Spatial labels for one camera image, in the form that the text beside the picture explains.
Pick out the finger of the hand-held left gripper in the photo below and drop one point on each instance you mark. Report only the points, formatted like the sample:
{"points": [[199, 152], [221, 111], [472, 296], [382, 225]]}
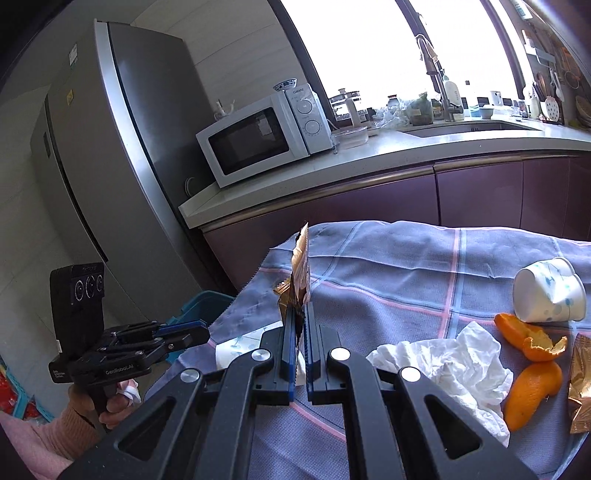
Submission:
{"points": [[184, 326], [191, 342]]}

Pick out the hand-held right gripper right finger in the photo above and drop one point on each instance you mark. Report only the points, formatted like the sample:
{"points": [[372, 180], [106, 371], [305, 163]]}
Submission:
{"points": [[310, 356]]}

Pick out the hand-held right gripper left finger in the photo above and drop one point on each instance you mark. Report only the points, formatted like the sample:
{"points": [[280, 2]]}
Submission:
{"points": [[290, 351]]}

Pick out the blue plastic bin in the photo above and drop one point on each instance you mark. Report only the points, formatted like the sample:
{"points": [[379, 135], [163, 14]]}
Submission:
{"points": [[207, 302]]}

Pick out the gold snack wrapper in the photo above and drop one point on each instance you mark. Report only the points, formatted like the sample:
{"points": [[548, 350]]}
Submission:
{"points": [[581, 378], [300, 267]]}

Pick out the white tissue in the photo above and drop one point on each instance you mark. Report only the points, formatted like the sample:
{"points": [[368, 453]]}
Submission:
{"points": [[452, 364]]}

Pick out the white paper cup blue dots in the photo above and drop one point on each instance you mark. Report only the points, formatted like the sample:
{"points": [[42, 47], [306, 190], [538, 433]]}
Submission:
{"points": [[545, 290]]}

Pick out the person's left forearm pink sleeve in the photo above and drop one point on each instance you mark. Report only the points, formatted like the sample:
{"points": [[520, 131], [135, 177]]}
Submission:
{"points": [[41, 443]]}

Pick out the person's left hand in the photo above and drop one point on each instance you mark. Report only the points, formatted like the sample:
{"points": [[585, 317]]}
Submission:
{"points": [[117, 408]]}

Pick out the snack packets on floor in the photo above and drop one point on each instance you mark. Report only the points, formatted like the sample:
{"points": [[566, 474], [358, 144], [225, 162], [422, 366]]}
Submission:
{"points": [[39, 406]]}

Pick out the blue plaid tablecloth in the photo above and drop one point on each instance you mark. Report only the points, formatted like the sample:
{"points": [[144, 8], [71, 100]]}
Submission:
{"points": [[392, 277]]}

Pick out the silver refrigerator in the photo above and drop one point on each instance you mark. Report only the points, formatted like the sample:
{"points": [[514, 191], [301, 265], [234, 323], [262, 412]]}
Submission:
{"points": [[138, 138]]}

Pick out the white microwave oven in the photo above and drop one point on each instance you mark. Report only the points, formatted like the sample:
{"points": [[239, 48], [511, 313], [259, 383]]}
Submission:
{"points": [[258, 138]]}

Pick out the wide orange peel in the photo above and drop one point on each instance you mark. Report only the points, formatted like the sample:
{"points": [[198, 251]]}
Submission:
{"points": [[517, 332]]}

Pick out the curved orange peel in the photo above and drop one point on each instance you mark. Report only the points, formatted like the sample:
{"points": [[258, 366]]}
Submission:
{"points": [[526, 397]]}

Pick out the clear plastic container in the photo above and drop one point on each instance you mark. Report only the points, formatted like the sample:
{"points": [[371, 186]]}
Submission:
{"points": [[351, 137]]}

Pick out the purple kitchen cabinet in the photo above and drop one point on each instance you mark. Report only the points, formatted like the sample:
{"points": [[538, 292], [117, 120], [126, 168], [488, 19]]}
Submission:
{"points": [[480, 194]]}

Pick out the crumpled clear plastic bags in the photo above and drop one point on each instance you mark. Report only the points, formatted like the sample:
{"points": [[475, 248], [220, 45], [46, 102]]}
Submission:
{"points": [[390, 116]]}

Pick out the glass kettle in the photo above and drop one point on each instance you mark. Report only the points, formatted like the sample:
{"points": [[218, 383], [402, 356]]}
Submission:
{"points": [[345, 104]]}

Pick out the blue patterned white bowl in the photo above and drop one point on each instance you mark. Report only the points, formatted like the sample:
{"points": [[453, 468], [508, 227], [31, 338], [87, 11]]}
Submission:
{"points": [[284, 86]]}

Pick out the kitchen sink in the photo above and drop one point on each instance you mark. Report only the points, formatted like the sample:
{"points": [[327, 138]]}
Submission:
{"points": [[471, 128]]}

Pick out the white soap bottle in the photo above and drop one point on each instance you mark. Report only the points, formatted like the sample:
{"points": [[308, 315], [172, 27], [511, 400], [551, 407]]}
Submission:
{"points": [[453, 94]]}

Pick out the small white bowl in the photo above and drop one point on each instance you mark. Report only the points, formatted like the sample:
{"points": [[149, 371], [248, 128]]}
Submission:
{"points": [[487, 112]]}

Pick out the steel kitchen faucet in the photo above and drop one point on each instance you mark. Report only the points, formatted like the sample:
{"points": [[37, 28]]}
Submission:
{"points": [[436, 74]]}

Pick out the kitchen window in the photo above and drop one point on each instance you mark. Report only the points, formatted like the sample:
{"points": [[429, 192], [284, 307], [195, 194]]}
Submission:
{"points": [[369, 46]]}

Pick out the white dotted utensil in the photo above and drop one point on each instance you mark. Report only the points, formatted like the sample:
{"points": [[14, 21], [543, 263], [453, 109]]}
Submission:
{"points": [[551, 108]]}

